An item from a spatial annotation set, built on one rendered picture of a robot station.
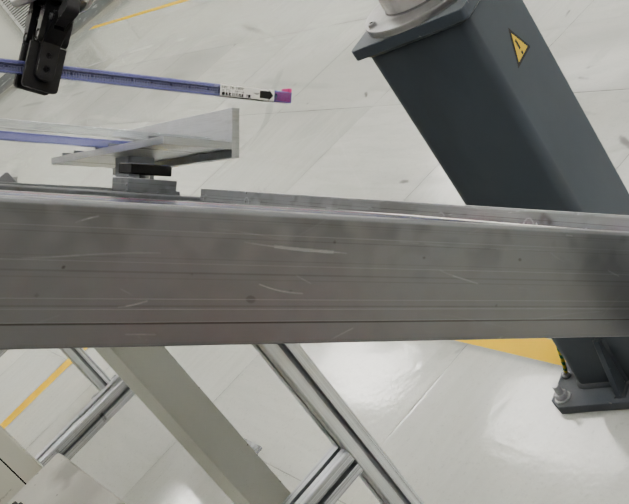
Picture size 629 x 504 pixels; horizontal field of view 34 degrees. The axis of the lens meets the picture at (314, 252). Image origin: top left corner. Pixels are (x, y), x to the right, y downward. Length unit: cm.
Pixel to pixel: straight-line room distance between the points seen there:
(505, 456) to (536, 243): 118
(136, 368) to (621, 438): 74
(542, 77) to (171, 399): 68
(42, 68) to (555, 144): 78
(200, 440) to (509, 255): 98
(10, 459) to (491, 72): 114
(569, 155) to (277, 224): 105
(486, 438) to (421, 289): 127
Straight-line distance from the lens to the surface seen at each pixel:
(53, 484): 116
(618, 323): 63
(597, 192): 155
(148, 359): 143
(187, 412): 147
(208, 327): 47
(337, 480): 141
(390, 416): 197
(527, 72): 145
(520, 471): 170
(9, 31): 889
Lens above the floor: 110
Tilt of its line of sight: 24 degrees down
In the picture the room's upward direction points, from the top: 36 degrees counter-clockwise
